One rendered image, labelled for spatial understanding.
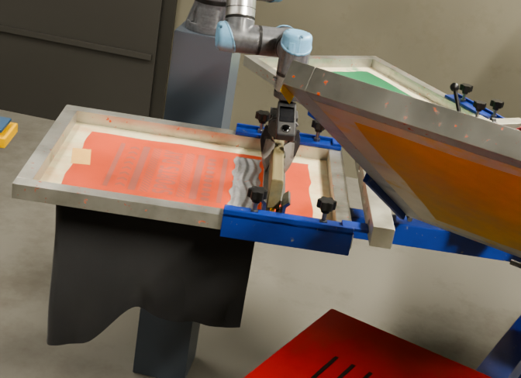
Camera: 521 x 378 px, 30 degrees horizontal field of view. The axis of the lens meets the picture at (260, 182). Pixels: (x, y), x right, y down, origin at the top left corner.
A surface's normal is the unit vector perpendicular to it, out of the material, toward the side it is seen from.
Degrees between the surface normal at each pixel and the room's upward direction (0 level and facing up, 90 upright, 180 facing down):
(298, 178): 0
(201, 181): 0
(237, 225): 90
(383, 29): 90
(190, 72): 90
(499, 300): 0
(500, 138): 58
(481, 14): 90
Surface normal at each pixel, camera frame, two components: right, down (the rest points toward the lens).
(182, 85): -0.16, 0.36
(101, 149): 0.15, -0.91
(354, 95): -0.36, -0.27
